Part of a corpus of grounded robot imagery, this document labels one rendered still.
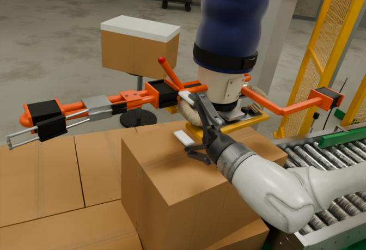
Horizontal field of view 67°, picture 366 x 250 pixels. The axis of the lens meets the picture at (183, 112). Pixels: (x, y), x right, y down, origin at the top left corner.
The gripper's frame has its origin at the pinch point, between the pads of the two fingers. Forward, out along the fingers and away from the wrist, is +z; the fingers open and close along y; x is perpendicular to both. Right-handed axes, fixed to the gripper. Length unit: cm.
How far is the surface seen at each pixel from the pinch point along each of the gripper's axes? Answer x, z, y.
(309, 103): 44.4, -12.9, -1.0
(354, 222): 88, -36, 64
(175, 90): 4.8, 11.2, -1.7
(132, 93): -8.6, 14.8, -1.3
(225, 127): 20.7, 0.8, 11.1
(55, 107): -30.9, 13.5, -2.2
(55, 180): -28, 62, 69
